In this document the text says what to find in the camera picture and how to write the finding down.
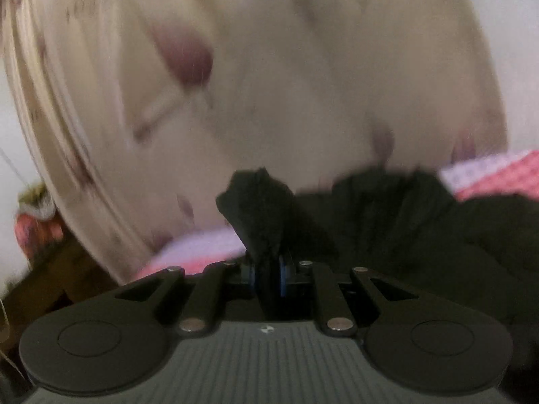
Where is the pink checkered bed sheet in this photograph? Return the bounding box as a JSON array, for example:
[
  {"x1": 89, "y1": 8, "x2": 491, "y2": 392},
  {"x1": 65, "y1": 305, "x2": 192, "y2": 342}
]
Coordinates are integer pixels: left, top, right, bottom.
[{"x1": 135, "y1": 150, "x2": 539, "y2": 283}]

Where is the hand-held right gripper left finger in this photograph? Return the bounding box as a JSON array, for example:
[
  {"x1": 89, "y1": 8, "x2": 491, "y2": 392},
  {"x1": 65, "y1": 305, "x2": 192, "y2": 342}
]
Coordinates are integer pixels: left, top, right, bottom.
[{"x1": 115, "y1": 260, "x2": 258, "y2": 337}]

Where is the black jacket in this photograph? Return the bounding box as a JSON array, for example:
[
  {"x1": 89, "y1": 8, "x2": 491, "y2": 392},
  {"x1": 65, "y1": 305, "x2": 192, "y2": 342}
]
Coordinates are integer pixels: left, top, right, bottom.
[{"x1": 216, "y1": 167, "x2": 539, "y2": 346}]

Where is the cream leaf print curtain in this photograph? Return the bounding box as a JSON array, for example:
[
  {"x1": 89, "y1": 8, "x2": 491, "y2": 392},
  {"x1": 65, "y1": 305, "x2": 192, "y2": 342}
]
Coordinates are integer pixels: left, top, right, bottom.
[{"x1": 0, "y1": 0, "x2": 511, "y2": 288}]

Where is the pink and green cloth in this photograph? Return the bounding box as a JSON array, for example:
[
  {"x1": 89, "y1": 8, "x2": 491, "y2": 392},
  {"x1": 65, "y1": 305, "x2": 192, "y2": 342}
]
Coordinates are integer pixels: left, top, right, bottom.
[{"x1": 14, "y1": 181, "x2": 65, "y2": 259}]

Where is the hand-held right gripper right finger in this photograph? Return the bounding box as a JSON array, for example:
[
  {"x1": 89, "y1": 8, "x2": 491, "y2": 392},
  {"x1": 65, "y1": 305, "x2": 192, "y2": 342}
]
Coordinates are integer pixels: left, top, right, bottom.
[{"x1": 278, "y1": 256, "x2": 422, "y2": 337}]

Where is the brown wooden furniture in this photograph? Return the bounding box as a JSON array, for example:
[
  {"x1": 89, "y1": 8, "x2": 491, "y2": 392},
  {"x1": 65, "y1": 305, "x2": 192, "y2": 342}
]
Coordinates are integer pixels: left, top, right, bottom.
[{"x1": 0, "y1": 231, "x2": 125, "y2": 348}]

